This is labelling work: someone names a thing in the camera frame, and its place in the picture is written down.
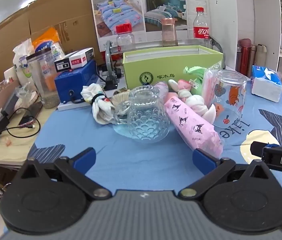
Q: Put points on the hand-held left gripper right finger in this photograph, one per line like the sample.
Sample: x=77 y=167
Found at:
x=202 y=160

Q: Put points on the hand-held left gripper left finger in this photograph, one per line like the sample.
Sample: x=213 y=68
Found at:
x=84 y=158

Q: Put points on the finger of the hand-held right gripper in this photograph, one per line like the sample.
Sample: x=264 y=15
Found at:
x=257 y=148

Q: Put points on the white socks bundle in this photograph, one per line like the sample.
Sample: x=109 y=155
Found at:
x=98 y=105

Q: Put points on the pink white braided plush bunny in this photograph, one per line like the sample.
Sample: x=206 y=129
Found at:
x=193 y=102

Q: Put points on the green cardboard box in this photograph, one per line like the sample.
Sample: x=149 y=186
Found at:
x=156 y=67

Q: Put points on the pink cartoon print roll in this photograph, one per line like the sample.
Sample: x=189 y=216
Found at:
x=193 y=127

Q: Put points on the blue printed blanket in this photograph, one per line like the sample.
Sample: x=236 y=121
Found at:
x=131 y=162

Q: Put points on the white base board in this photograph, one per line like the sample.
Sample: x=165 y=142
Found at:
x=73 y=106

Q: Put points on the printed clear glass cup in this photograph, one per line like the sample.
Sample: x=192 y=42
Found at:
x=231 y=95

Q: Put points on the blue white tissue pack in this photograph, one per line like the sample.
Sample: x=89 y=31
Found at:
x=266 y=85

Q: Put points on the dark smartphone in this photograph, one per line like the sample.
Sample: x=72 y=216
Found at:
x=31 y=113

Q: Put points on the clear scale-pattern glass pitcher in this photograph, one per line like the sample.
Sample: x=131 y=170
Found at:
x=146 y=115

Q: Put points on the pink striped plastic packet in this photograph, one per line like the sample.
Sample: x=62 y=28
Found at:
x=208 y=87

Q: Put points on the blue metal machine box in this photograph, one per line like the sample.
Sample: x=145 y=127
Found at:
x=76 y=82

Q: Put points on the green plush cloth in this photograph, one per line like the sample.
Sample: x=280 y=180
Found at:
x=196 y=77

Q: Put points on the tall clear plastic jar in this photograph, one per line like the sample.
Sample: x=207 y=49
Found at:
x=44 y=80

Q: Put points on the crumpled clear plastic bag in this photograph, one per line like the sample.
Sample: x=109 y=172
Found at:
x=26 y=92

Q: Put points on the beige thermos flask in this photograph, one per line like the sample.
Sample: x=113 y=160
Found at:
x=253 y=57

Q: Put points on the red thermos flask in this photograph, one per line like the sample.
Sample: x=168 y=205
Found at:
x=244 y=55

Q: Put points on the black white pen box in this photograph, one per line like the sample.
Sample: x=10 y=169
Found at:
x=73 y=60

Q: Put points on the white plastic bag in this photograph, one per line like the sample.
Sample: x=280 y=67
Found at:
x=22 y=62

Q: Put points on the orange white snack bag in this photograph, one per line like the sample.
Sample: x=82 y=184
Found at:
x=47 y=40

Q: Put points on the clear jar with red lid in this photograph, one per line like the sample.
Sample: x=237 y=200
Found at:
x=124 y=38

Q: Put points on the white shelf unit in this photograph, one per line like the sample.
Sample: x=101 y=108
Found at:
x=261 y=17

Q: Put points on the pink glass jar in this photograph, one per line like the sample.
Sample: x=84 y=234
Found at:
x=169 y=33

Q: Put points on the red label cola bottle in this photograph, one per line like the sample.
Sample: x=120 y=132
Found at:
x=201 y=27

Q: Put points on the brown cardboard sheet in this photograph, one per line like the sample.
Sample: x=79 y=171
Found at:
x=63 y=12

